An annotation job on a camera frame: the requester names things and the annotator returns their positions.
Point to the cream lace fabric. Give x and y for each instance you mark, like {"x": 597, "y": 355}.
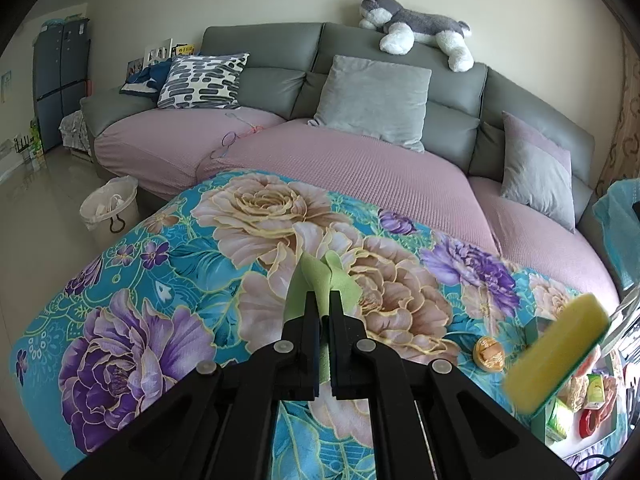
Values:
{"x": 573, "y": 393}

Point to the black white patterned pillow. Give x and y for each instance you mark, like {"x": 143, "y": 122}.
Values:
{"x": 203, "y": 81}

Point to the white tray with teal rim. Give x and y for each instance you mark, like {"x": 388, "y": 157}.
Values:
{"x": 557, "y": 424}

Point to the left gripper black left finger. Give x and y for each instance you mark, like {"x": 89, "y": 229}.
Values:
{"x": 217, "y": 422}

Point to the green tissue pack on tray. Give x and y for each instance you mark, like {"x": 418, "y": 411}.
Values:
{"x": 595, "y": 395}

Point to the round orange tin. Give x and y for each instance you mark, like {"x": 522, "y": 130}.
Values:
{"x": 488, "y": 354}

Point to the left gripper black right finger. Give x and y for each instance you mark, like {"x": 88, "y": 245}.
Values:
{"x": 430, "y": 421}

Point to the grey green leather sofa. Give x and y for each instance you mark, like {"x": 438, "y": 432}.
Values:
{"x": 457, "y": 116}

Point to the beige patterned curtain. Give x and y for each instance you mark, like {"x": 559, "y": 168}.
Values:
{"x": 622, "y": 161}

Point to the light green cloth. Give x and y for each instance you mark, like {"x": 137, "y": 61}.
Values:
{"x": 320, "y": 284}

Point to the grey pillow with lilac band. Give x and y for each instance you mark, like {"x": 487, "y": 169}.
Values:
{"x": 537, "y": 172}

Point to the red tape roll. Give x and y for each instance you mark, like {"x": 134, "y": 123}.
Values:
{"x": 591, "y": 420}

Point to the grey white husky plush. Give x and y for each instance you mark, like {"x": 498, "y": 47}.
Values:
{"x": 403, "y": 28}

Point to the floral turquoise tablecloth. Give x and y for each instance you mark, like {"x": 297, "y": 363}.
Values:
{"x": 206, "y": 278}

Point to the pink sofa seat cover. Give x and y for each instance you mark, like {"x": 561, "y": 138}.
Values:
{"x": 169, "y": 151}

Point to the plain grey pillow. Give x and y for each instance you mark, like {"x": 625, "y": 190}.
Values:
{"x": 381, "y": 100}

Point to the white waste basket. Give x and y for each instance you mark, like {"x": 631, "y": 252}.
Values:
{"x": 113, "y": 207}

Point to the light blue face mask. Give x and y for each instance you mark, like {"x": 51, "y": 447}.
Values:
{"x": 620, "y": 229}

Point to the yellow sponge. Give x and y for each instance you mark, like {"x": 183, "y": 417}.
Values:
{"x": 545, "y": 366}

